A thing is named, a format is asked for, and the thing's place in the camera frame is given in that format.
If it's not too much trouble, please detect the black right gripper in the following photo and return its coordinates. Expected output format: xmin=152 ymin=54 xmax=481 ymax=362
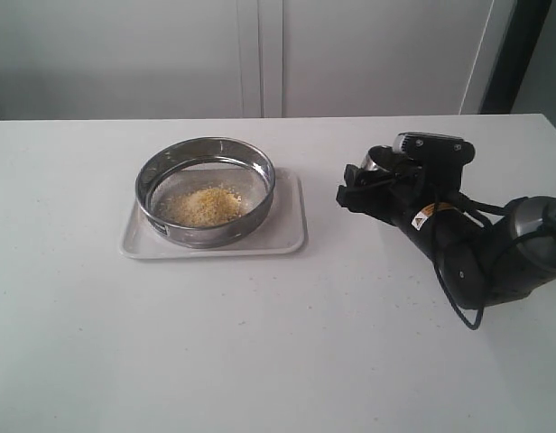
xmin=336 ymin=139 xmax=482 ymax=259

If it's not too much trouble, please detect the stainless steel cup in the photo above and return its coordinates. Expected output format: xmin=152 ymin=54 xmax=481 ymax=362
xmin=359 ymin=145 xmax=400 ymax=173

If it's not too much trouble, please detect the yellow fine grain pile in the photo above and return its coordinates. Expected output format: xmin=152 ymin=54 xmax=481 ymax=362
xmin=160 ymin=187 xmax=242 ymax=228

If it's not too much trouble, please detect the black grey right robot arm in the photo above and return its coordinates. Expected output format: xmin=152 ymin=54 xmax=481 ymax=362
xmin=336 ymin=132 xmax=556 ymax=310

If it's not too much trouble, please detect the round steel mesh sieve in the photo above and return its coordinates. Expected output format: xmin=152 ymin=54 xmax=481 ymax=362
xmin=134 ymin=137 xmax=276 ymax=249

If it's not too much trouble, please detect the white rectangular plastic tray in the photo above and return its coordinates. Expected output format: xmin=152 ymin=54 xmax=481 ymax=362
xmin=119 ymin=168 xmax=306 ymax=260

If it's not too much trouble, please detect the white cabinet with doors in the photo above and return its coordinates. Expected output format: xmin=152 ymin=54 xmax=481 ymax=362
xmin=0 ymin=1 xmax=517 ymax=120

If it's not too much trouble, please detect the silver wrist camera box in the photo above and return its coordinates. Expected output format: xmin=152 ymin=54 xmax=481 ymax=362
xmin=392 ymin=132 xmax=463 ymax=153

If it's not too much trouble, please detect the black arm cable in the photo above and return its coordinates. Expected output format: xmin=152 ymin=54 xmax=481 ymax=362
xmin=429 ymin=184 xmax=556 ymax=332

